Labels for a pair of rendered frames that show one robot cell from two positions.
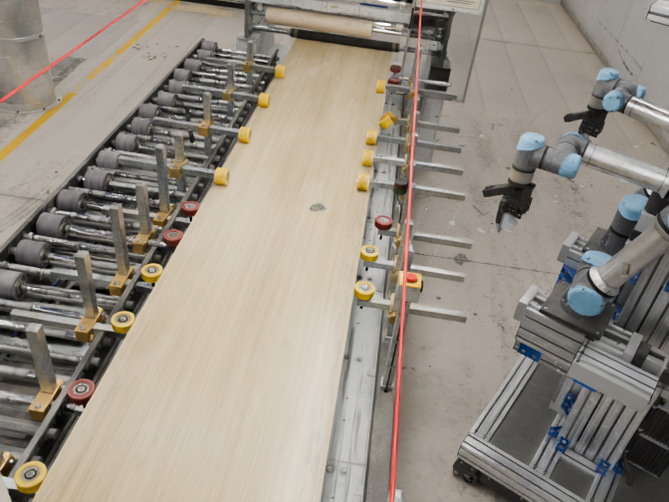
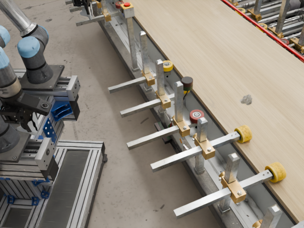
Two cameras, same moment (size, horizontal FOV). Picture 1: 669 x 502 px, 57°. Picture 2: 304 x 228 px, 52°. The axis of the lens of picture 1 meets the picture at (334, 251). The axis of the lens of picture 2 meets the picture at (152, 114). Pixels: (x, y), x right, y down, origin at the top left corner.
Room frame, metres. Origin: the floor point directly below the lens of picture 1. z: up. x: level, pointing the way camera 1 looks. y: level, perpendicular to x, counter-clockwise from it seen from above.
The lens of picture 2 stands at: (3.38, -0.87, 2.14)
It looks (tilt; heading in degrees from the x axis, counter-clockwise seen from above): 45 degrees down; 158
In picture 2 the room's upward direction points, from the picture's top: 5 degrees counter-clockwise
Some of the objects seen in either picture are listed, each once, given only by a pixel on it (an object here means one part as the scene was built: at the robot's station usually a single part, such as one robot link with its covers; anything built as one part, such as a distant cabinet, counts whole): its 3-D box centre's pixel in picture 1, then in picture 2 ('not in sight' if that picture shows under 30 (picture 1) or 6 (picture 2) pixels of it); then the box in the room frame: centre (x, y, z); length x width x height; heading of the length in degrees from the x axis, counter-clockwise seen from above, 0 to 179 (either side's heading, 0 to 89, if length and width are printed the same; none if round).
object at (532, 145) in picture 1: (529, 152); not in sight; (1.78, -0.56, 1.62); 0.09 x 0.08 x 0.11; 66
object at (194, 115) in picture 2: (382, 229); (196, 121); (2.37, -0.21, 0.85); 0.08 x 0.08 x 0.11
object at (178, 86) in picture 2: (402, 229); (178, 116); (2.33, -0.30, 0.90); 0.03 x 0.03 x 0.48; 87
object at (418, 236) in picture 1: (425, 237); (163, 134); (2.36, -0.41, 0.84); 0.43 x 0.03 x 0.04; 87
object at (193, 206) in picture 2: (414, 163); (227, 192); (2.87, -0.35, 0.95); 0.50 x 0.04 x 0.04; 87
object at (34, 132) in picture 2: not in sight; (25, 129); (2.50, -1.01, 1.35); 0.06 x 0.03 x 0.09; 58
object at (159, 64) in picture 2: (399, 267); (161, 92); (2.08, -0.28, 0.87); 0.03 x 0.03 x 0.48; 87
